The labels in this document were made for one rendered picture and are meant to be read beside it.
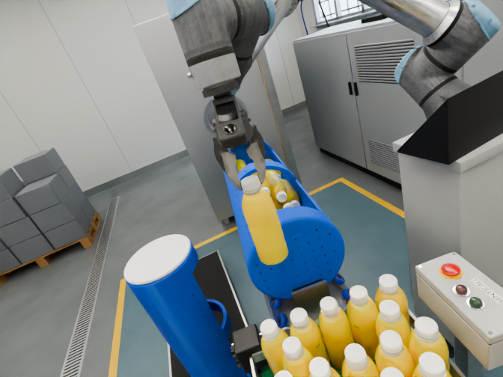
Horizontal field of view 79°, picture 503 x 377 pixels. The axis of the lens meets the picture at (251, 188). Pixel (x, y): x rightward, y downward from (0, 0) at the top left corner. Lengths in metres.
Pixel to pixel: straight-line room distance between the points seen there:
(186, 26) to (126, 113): 5.32
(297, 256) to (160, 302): 0.59
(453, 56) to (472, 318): 0.88
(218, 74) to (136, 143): 5.42
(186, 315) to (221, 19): 1.04
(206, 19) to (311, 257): 0.64
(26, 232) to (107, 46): 3.11
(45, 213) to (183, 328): 3.20
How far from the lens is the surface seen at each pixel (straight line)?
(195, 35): 0.58
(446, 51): 1.31
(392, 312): 0.73
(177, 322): 1.32
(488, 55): 2.41
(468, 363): 0.94
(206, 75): 0.57
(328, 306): 0.75
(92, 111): 5.93
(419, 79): 1.35
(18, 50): 6.10
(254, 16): 0.66
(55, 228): 4.37
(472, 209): 1.39
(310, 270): 0.92
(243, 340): 0.88
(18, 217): 4.38
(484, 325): 0.73
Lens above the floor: 1.68
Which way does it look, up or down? 26 degrees down
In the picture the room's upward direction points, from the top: 20 degrees counter-clockwise
